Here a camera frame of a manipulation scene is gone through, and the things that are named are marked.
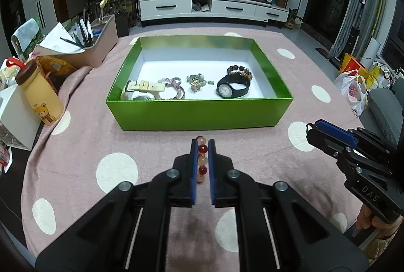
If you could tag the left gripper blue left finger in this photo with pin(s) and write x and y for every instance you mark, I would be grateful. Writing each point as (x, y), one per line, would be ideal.
(127, 230)

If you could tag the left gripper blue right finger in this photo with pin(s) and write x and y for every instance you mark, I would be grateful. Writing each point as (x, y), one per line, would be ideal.
(277, 229)

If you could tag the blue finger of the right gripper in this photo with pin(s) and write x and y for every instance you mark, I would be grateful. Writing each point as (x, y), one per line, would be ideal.
(347, 138)
(323, 142)

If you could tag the black wristwatch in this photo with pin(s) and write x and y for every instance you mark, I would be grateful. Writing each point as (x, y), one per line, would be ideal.
(225, 89)

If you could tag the gold flower brooch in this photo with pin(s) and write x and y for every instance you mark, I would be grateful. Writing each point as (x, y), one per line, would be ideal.
(196, 85)

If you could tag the tan jacket sleeve forearm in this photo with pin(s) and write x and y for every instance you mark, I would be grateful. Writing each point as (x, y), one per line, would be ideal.
(378, 245)

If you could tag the person's right hand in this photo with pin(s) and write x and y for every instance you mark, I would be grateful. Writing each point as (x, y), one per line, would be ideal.
(366, 219)

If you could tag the white plastic shopping bag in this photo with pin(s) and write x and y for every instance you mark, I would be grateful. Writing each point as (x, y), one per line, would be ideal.
(353, 87)

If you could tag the small floor potted plant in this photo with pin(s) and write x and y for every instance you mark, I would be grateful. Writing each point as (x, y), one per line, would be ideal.
(292, 17)

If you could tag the green cardboard box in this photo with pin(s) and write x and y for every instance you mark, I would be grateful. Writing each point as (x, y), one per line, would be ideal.
(170, 83)

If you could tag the yellow bear bottle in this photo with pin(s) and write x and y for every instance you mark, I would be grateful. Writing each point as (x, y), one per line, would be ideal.
(39, 94)

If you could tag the white square box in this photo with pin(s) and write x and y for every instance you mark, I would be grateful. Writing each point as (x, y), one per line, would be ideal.
(19, 123)

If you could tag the white tv cabinet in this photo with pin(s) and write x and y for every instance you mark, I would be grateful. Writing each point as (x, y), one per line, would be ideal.
(234, 9)

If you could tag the white paper sheet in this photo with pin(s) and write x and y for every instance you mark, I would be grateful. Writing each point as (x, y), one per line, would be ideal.
(58, 42)

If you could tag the potted green plant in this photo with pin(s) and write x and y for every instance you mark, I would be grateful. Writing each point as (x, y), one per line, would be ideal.
(125, 15)

